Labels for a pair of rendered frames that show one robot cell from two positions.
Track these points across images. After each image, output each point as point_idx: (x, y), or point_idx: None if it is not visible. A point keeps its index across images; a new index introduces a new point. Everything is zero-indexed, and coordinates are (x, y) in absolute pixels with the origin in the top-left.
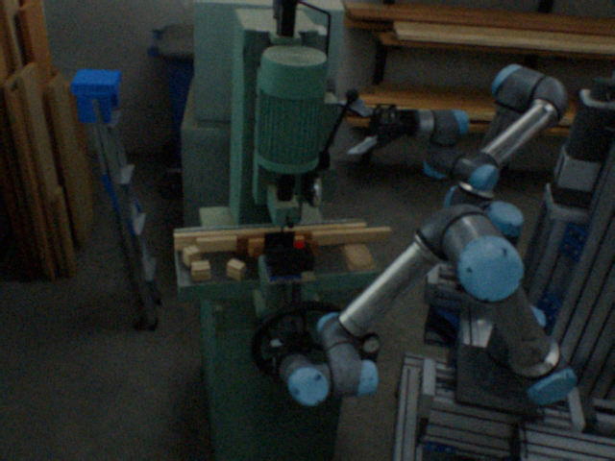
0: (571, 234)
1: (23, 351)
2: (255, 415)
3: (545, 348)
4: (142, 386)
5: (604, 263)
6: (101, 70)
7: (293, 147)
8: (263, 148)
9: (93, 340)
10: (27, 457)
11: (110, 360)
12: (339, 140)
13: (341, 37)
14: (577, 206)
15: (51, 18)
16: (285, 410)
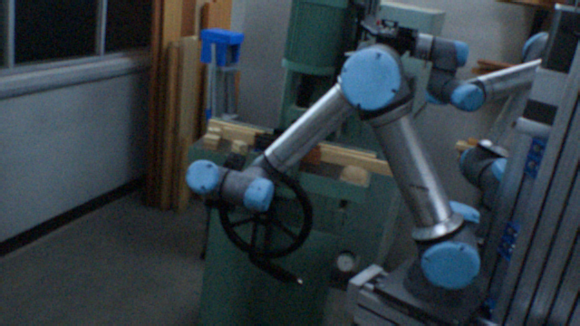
0: (535, 150)
1: (111, 243)
2: (234, 312)
3: (441, 209)
4: (179, 293)
5: (565, 181)
6: (230, 31)
7: (304, 46)
8: (285, 49)
9: (165, 254)
10: (62, 303)
11: (168, 270)
12: (459, 188)
13: None
14: (546, 122)
15: (246, 39)
16: (263, 319)
